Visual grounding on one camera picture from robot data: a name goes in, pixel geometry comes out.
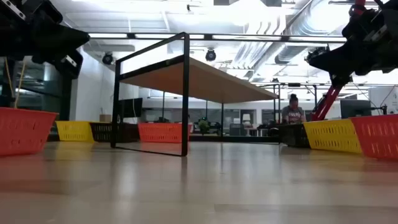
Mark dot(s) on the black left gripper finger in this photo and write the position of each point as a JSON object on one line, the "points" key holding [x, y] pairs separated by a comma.
{"points": [[73, 63], [65, 40]]}

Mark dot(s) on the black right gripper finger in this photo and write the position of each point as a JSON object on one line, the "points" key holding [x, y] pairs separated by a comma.
{"points": [[335, 63], [340, 80]]}

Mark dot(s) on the yellow plastic basket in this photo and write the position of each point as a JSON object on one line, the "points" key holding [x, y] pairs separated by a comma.
{"points": [[74, 130], [332, 135]]}

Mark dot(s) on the red plastic basket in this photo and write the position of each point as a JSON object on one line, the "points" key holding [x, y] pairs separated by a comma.
{"points": [[25, 130], [161, 132], [379, 137]]}

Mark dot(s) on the black plastic basket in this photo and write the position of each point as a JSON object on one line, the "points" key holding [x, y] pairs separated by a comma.
{"points": [[101, 132], [292, 135]]}

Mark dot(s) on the black ceiling spotlight cluster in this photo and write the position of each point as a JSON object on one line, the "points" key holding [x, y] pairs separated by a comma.
{"points": [[317, 52]]}

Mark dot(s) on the red desk lamp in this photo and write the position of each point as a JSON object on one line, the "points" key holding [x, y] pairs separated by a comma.
{"points": [[326, 102]]}

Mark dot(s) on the black computer monitor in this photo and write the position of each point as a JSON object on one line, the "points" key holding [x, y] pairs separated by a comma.
{"points": [[356, 109]]}

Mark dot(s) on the person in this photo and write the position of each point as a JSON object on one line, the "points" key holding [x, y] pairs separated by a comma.
{"points": [[293, 113]]}

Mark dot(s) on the brown cardboard box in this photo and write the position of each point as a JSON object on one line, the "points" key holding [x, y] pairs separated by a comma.
{"points": [[105, 118]]}

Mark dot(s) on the white table lamp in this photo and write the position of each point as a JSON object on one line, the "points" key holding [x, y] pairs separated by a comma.
{"points": [[246, 117]]}

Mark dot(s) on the green potted plant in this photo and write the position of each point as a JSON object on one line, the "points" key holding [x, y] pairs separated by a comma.
{"points": [[203, 126]]}

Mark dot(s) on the black wall screen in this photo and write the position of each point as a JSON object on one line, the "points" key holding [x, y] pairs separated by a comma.
{"points": [[132, 107]]}

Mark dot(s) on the black rig frame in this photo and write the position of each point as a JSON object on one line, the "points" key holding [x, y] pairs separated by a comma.
{"points": [[242, 139]]}

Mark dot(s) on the wooden shelf black metal frame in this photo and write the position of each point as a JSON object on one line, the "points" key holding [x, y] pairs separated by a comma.
{"points": [[186, 93]]}

